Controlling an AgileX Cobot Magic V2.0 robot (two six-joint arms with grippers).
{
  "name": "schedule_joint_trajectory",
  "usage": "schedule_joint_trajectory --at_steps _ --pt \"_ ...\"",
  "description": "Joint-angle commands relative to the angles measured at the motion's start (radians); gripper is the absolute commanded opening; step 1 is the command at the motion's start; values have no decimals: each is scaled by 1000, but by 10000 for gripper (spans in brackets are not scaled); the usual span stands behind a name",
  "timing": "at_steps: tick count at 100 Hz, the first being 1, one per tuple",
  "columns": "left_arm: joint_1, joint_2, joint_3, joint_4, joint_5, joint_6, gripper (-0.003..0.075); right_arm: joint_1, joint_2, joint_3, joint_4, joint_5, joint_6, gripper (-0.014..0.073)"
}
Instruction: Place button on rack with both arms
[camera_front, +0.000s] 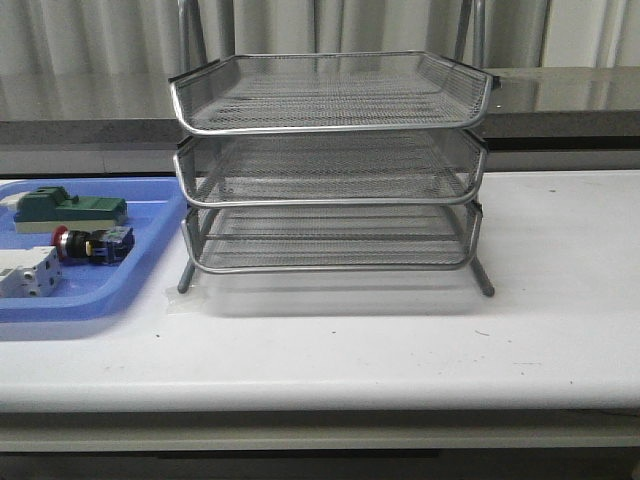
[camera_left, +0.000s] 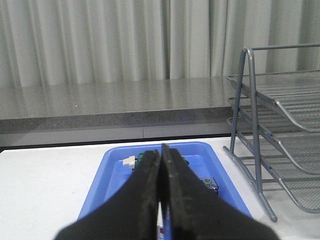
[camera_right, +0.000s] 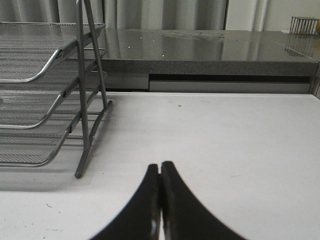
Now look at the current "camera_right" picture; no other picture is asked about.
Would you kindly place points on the silver mesh tray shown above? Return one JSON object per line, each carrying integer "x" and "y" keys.
{"x": 56, "y": 95}
{"x": 38, "y": 146}
{"x": 29, "y": 49}

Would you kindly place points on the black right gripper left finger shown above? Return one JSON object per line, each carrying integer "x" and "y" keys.
{"x": 140, "y": 218}

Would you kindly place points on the grey stone counter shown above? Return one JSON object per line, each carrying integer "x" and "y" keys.
{"x": 211, "y": 61}

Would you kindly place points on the small wire rack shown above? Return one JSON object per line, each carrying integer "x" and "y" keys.
{"x": 302, "y": 25}

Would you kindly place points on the grey pleated curtain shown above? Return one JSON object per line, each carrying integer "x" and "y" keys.
{"x": 123, "y": 14}

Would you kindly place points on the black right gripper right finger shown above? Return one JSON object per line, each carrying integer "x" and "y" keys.
{"x": 184, "y": 216}

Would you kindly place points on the grey metal rack frame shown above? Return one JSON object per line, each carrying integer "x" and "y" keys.
{"x": 88, "y": 134}

